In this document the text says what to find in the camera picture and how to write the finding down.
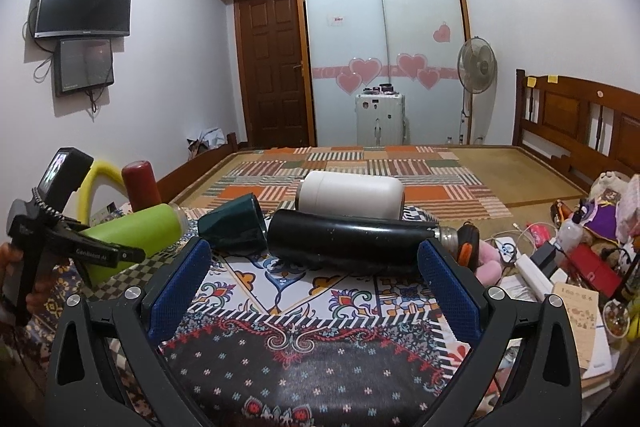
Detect white standing fan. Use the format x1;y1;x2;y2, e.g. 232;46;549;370
457;36;498;145

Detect black thermos bottle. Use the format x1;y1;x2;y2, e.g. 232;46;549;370
267;209;458;274

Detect orange black screwdriver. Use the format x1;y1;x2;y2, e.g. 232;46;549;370
457;222;480;272

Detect dark red cup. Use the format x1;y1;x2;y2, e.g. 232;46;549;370
122;160;162;212

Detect patchwork patterned tablecloth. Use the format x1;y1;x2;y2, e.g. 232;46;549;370
29;200;507;427

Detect yellow foam tube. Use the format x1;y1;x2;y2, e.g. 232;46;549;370
77;159;128;225

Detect small black wall monitor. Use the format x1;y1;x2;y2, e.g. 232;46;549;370
53;38;114;98

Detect white cylindrical cup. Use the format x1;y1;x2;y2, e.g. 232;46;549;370
295;170;405;220

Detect plush toy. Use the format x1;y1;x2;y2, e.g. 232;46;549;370
588;171;630;204

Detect dark teal cup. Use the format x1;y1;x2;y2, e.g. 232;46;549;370
198;193;267;253

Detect black wall television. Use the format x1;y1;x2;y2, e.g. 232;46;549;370
34;0;131;39

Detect beige booklet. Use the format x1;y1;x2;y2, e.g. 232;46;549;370
553;282;598;369

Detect left hand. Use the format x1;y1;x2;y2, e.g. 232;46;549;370
0;239;72;323

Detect brown wooden door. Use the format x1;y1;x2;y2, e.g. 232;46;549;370
234;0;309;148

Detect white power strip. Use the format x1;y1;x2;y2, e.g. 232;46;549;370
515;255;553;301

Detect lime green bottle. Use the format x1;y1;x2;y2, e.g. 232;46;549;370
76;204;189;288

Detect striped patchwork bed mat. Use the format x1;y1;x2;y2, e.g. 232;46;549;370
192;145;514;223

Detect white suitcase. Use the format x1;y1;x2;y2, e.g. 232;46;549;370
355;83;406;146

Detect frosted sliding wardrobe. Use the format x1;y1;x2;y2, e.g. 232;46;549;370
304;0;468;145

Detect red box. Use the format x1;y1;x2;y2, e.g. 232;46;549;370
568;244;622;298

